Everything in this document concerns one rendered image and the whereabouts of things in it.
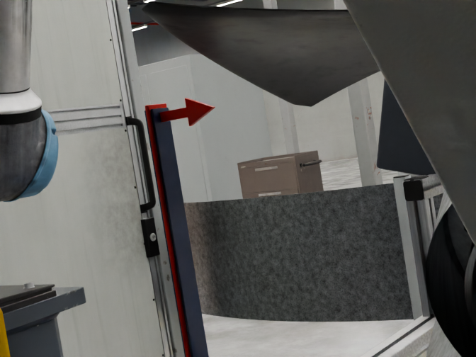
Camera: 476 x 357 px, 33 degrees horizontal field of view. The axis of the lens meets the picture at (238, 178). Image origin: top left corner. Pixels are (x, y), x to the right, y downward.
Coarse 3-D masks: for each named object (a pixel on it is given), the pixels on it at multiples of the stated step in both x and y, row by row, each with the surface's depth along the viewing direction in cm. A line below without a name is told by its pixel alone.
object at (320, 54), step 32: (192, 32) 56; (224, 32) 55; (256, 32) 55; (288, 32) 54; (320, 32) 54; (352, 32) 55; (224, 64) 63; (256, 64) 62; (288, 64) 62; (320, 64) 62; (352, 64) 63; (288, 96) 68; (320, 96) 69
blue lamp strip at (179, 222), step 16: (160, 112) 70; (160, 128) 70; (160, 144) 70; (160, 160) 70; (176, 160) 71; (176, 176) 71; (176, 192) 71; (176, 208) 71; (176, 224) 70; (176, 240) 70; (176, 256) 70; (192, 256) 72; (192, 272) 71; (192, 288) 71; (192, 304) 71; (192, 320) 71; (192, 336) 71; (192, 352) 70
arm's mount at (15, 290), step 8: (0, 288) 99; (8, 288) 98; (16, 288) 97; (24, 288) 95; (32, 288) 95; (40, 288) 94; (48, 288) 96; (0, 296) 92; (8, 296) 91; (16, 296) 92; (24, 296) 93; (32, 296) 94; (40, 296) 94; (48, 296) 95; (0, 304) 90; (8, 304) 91; (16, 304) 91; (24, 304) 92
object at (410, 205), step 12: (408, 180) 113; (408, 204) 114; (420, 204) 113; (432, 204) 114; (408, 216) 114; (420, 216) 113; (432, 216) 114; (420, 228) 114; (432, 228) 113; (420, 240) 114; (420, 252) 114; (420, 264) 114; (420, 276) 114; (420, 288) 114; (420, 300) 115; (432, 312) 115
